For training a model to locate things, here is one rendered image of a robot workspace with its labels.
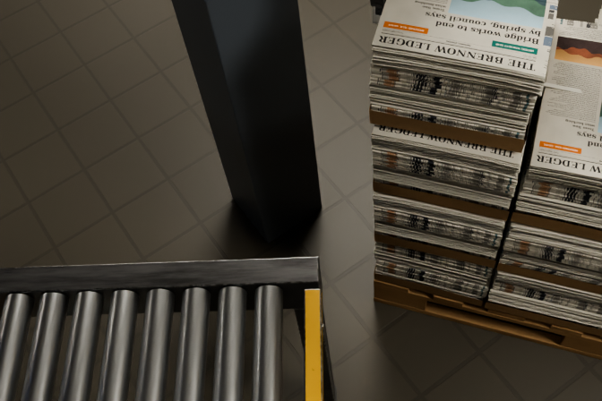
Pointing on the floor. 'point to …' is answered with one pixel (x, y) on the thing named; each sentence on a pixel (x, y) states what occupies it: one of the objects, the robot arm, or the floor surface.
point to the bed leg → (322, 357)
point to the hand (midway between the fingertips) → (381, 9)
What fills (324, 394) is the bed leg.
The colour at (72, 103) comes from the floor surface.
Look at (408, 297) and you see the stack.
